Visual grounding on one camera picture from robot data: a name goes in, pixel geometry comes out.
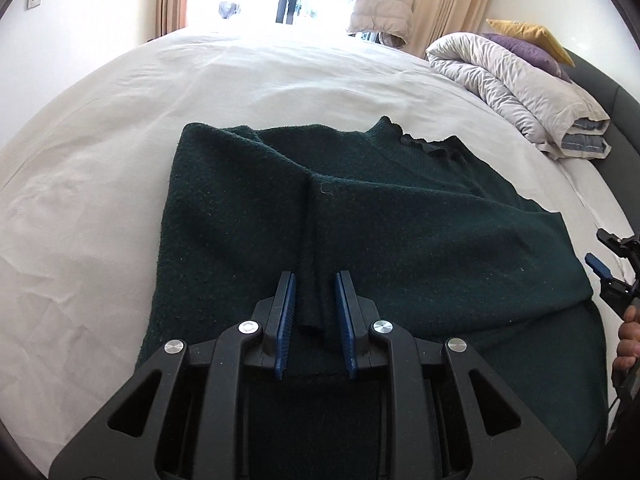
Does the bed with white sheet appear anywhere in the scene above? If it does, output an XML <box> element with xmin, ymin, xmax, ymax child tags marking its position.
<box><xmin>0</xmin><ymin>27</ymin><xmax>640</xmax><ymax>461</ymax></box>

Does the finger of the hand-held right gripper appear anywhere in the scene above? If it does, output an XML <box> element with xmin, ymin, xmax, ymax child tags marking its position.
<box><xmin>597</xmin><ymin>228</ymin><xmax>637</xmax><ymax>258</ymax></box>
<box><xmin>585</xmin><ymin>254</ymin><xmax>638</xmax><ymax>318</ymax></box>

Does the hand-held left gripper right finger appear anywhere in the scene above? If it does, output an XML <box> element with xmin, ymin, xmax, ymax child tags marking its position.
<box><xmin>334</xmin><ymin>270</ymin><xmax>576</xmax><ymax>480</ymax></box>

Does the yellow pillow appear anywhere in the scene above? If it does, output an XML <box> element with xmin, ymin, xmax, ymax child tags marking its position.
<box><xmin>486</xmin><ymin>18</ymin><xmax>577</xmax><ymax>67</ymax></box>

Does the blue grey striped pillow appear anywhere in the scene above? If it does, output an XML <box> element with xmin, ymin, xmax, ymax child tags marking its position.
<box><xmin>560</xmin><ymin>117</ymin><xmax>612</xmax><ymax>161</ymax></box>

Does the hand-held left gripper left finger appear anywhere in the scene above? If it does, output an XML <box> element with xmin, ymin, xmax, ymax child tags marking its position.
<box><xmin>48</xmin><ymin>271</ymin><xmax>301</xmax><ymax>480</ymax></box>

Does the beige puffer jacket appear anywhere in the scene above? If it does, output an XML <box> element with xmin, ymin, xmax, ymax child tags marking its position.
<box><xmin>346</xmin><ymin>0</ymin><xmax>413</xmax><ymax>50</ymax></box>

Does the dark grey headboard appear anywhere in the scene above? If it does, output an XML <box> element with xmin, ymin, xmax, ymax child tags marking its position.
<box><xmin>562</xmin><ymin>47</ymin><xmax>640</xmax><ymax>223</ymax></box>

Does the person's right hand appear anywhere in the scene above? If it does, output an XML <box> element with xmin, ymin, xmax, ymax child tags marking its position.
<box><xmin>611</xmin><ymin>305</ymin><xmax>640</xmax><ymax>376</ymax></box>

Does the purple pillow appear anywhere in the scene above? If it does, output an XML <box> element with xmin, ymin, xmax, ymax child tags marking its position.
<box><xmin>481</xmin><ymin>32</ymin><xmax>573</xmax><ymax>83</ymax></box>

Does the dark green knit sweater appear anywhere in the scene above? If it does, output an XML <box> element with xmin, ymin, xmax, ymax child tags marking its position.
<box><xmin>135</xmin><ymin>116</ymin><xmax>608</xmax><ymax>480</ymax></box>

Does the folded white duvet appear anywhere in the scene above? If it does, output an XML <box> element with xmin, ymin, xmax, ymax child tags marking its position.
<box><xmin>425</xmin><ymin>32</ymin><xmax>612</xmax><ymax>161</ymax></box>

